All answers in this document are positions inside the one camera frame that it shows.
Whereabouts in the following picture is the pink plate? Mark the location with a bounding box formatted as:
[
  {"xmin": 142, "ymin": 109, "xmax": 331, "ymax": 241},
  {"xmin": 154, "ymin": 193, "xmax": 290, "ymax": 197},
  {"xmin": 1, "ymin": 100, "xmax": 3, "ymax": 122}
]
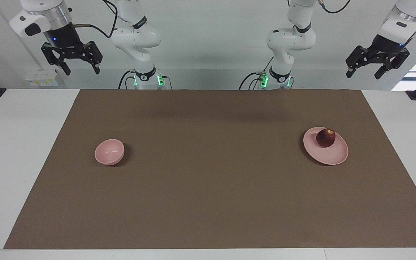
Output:
[{"xmin": 303, "ymin": 127, "xmax": 349, "ymax": 165}]

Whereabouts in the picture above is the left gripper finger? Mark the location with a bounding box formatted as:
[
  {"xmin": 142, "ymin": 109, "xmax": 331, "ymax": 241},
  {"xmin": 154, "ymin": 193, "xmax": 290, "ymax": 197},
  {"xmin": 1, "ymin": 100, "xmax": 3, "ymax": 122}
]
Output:
[
  {"xmin": 346, "ymin": 45, "xmax": 373, "ymax": 79},
  {"xmin": 374, "ymin": 51, "xmax": 410, "ymax": 80}
]

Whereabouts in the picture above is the brown table mat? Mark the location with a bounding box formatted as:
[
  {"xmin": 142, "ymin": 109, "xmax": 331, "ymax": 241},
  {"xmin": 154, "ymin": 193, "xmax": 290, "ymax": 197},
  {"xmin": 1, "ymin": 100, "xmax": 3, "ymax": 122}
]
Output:
[{"xmin": 4, "ymin": 89, "xmax": 416, "ymax": 250}]

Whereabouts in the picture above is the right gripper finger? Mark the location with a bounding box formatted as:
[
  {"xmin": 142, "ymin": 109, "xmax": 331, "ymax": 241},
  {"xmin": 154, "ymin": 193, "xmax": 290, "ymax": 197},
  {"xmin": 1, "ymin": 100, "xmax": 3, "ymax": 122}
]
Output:
[
  {"xmin": 82, "ymin": 41, "xmax": 103, "ymax": 75},
  {"xmin": 41, "ymin": 43, "xmax": 72, "ymax": 76}
]

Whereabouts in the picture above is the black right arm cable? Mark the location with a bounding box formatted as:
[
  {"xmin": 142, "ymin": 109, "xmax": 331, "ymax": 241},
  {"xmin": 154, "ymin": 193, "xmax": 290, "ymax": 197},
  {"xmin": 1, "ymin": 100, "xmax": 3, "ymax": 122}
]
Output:
[{"xmin": 71, "ymin": 0, "xmax": 119, "ymax": 39}]

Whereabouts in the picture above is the white wall socket box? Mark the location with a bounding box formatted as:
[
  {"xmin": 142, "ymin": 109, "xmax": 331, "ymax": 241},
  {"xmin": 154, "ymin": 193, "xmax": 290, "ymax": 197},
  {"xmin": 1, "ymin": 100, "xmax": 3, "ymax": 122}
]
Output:
[{"xmin": 25, "ymin": 70, "xmax": 60, "ymax": 87}]

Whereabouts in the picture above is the pink bowl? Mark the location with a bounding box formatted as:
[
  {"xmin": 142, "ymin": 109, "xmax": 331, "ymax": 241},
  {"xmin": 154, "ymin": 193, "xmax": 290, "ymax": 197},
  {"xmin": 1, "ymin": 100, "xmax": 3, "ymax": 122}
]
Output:
[{"xmin": 95, "ymin": 139, "xmax": 125, "ymax": 166}]

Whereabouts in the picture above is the dark red apple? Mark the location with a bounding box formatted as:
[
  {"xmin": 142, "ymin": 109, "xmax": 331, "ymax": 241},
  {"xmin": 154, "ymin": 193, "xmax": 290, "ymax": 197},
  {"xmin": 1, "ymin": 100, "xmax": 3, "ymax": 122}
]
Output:
[{"xmin": 316, "ymin": 128, "xmax": 336, "ymax": 148}]

